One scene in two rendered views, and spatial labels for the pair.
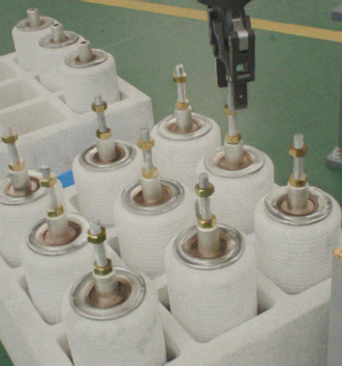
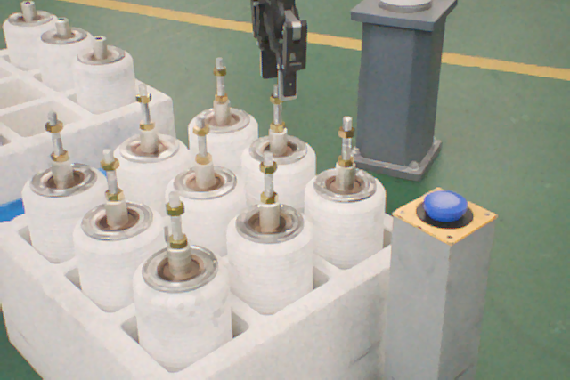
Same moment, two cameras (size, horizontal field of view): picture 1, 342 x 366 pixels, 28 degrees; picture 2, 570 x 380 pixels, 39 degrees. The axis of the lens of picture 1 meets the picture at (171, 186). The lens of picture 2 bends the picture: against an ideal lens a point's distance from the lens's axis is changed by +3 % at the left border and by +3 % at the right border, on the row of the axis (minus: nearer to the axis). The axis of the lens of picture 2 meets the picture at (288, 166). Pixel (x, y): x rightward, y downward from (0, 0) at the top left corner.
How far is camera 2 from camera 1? 0.19 m
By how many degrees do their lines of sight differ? 12
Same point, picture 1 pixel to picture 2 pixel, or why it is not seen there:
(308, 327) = (362, 299)
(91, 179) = (136, 171)
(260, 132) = not seen: hidden behind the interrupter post
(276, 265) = (328, 242)
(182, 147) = (223, 139)
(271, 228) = (323, 206)
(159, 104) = not seen: hidden behind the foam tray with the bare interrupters
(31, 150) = (45, 151)
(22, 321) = (78, 312)
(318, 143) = (334, 145)
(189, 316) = (253, 291)
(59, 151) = (77, 152)
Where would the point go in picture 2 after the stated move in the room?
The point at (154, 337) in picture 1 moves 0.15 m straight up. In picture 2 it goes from (226, 309) to (218, 182)
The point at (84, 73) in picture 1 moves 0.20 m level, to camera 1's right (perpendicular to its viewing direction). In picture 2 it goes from (101, 71) to (227, 59)
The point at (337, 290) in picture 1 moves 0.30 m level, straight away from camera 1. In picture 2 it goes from (397, 249) to (380, 116)
